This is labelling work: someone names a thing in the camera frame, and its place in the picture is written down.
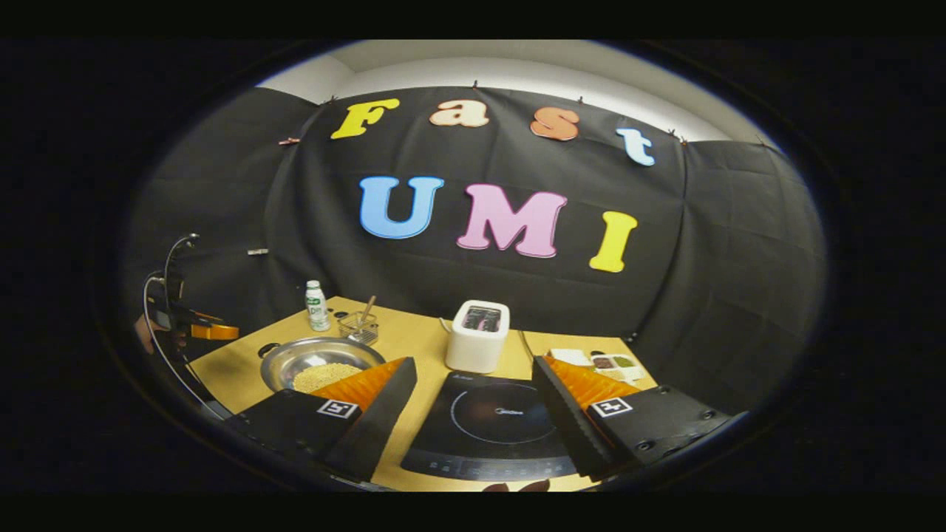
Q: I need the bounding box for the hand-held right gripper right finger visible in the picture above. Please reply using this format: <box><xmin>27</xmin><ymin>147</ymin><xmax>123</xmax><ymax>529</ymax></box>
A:
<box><xmin>531</xmin><ymin>355</ymin><xmax>734</xmax><ymax>482</ymax></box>

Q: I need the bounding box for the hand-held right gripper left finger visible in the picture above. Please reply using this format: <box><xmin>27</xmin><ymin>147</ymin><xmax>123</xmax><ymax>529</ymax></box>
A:
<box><xmin>224</xmin><ymin>357</ymin><xmax>419</xmax><ymax>483</ymax></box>

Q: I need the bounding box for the black induction cooktop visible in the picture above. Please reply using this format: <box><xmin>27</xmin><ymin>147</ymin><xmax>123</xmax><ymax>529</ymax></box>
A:
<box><xmin>401</xmin><ymin>372</ymin><xmax>581</xmax><ymax>482</ymax></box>

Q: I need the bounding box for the stainless steel pot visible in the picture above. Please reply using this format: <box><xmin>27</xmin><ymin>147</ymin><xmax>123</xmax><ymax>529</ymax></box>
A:
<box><xmin>258</xmin><ymin>336</ymin><xmax>387</xmax><ymax>393</ymax></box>

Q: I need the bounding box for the pile of soybeans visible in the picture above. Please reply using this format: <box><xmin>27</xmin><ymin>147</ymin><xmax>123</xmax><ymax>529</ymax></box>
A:
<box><xmin>293</xmin><ymin>362</ymin><xmax>363</xmax><ymax>393</ymax></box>

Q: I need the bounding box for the white divided food tray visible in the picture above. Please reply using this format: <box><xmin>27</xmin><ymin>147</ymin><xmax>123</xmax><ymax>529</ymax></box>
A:
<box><xmin>551</xmin><ymin>349</ymin><xmax>647</xmax><ymax>382</ymax></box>

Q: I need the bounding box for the white bottle with green label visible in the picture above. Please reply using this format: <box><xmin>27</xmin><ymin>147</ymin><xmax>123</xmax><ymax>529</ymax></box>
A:
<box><xmin>305</xmin><ymin>280</ymin><xmax>331</xmax><ymax>332</ymax></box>

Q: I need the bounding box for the white toaster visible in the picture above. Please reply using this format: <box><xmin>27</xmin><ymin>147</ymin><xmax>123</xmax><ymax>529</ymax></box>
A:
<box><xmin>445</xmin><ymin>299</ymin><xmax>511</xmax><ymax>374</ymax></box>

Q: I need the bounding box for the black backdrop cloth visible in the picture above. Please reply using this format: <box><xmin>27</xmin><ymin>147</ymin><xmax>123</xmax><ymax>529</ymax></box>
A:
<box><xmin>122</xmin><ymin>86</ymin><xmax>827</xmax><ymax>415</ymax></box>

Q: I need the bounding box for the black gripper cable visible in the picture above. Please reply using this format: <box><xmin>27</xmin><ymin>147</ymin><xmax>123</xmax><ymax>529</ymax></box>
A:
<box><xmin>143</xmin><ymin>233</ymin><xmax>226</xmax><ymax>419</ymax></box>

